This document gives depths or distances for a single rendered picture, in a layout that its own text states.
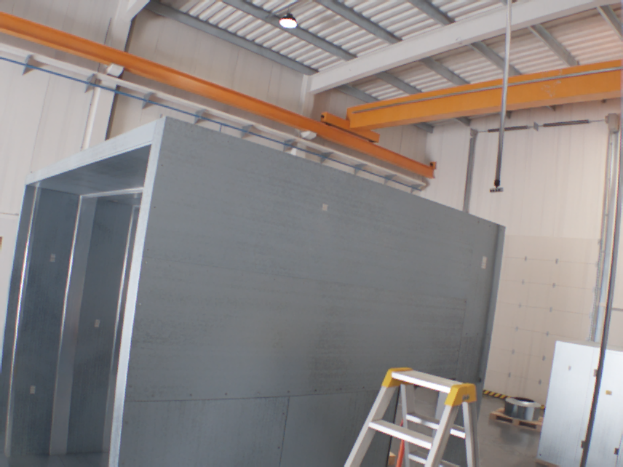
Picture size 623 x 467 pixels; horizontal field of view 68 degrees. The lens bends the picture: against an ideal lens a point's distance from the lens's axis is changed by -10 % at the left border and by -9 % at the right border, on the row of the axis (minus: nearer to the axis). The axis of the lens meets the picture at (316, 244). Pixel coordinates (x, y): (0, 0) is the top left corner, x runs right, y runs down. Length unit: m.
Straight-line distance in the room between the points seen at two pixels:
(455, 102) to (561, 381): 6.21
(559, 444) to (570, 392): 0.88
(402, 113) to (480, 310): 9.26
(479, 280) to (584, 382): 5.46
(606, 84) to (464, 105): 3.09
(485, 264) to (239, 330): 1.95
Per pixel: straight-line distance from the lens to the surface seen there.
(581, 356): 8.79
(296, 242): 2.35
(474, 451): 2.39
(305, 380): 2.51
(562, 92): 10.36
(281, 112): 12.40
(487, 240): 3.60
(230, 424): 2.33
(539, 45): 11.94
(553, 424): 9.06
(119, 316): 5.67
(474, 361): 3.66
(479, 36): 10.23
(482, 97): 11.22
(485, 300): 3.64
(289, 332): 2.38
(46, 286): 5.46
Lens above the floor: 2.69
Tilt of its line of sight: 3 degrees up
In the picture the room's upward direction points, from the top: 8 degrees clockwise
